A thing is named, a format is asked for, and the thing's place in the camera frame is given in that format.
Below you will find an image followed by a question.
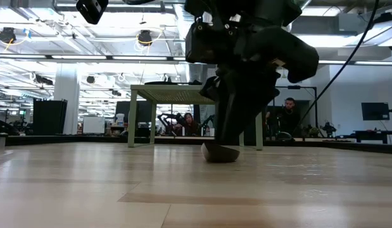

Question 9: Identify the person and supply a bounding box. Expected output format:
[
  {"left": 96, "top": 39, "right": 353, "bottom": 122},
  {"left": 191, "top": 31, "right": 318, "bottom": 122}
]
[
  {"left": 174, "top": 112, "right": 201, "bottom": 137},
  {"left": 265, "top": 97, "right": 303, "bottom": 137}
]

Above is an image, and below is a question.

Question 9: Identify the black wall monitor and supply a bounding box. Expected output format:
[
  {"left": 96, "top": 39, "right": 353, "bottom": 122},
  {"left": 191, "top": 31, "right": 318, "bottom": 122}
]
[{"left": 361, "top": 102, "right": 391, "bottom": 122}]

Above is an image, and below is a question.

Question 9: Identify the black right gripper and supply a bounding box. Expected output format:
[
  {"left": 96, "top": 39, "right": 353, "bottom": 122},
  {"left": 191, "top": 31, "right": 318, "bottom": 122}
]
[{"left": 184, "top": 18, "right": 320, "bottom": 146}]

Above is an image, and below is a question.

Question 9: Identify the black cable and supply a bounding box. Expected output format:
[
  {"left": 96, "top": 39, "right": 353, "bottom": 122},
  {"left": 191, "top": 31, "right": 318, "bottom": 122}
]
[{"left": 296, "top": 0, "right": 381, "bottom": 129}]

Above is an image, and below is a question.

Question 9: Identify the black square mini plate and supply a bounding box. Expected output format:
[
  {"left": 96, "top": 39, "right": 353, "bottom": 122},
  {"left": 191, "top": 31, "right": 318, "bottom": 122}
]
[{"left": 200, "top": 141, "right": 241, "bottom": 163}]

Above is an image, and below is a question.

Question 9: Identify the green perforated metal shelf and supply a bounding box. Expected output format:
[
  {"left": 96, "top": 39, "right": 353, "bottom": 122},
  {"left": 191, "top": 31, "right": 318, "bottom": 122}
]
[{"left": 128, "top": 84, "right": 264, "bottom": 151}]

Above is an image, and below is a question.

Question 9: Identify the black ceiling speaker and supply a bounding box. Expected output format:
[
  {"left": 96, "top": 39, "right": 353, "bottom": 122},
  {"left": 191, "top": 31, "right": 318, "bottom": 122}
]
[
  {"left": 137, "top": 30, "right": 153, "bottom": 47},
  {"left": 0, "top": 27, "right": 17, "bottom": 44}
]

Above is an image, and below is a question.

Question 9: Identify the black background table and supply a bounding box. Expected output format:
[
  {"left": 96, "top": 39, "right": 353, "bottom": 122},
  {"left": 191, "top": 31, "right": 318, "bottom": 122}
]
[{"left": 336, "top": 129, "right": 392, "bottom": 144}]

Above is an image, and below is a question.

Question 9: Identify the whiteboard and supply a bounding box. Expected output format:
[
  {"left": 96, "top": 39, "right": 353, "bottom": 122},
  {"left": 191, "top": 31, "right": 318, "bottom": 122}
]
[{"left": 82, "top": 116, "right": 106, "bottom": 135}]

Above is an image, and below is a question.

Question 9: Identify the black metal stand frame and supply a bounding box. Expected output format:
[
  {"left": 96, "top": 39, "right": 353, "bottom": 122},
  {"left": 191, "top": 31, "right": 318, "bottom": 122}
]
[{"left": 274, "top": 85, "right": 318, "bottom": 134}]

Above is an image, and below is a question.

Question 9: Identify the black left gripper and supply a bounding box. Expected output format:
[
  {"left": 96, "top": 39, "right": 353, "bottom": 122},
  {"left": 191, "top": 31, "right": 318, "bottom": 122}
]
[{"left": 75, "top": 0, "right": 110, "bottom": 25}]

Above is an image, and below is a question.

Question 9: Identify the white round column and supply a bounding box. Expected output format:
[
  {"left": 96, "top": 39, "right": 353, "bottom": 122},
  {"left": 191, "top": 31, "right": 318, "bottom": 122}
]
[{"left": 53, "top": 63, "right": 80, "bottom": 136}]

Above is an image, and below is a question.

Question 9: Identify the black office partition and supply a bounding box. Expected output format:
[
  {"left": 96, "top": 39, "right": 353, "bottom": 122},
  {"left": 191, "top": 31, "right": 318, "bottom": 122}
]
[
  {"left": 115, "top": 101, "right": 157, "bottom": 127},
  {"left": 32, "top": 99, "right": 68, "bottom": 136}
]

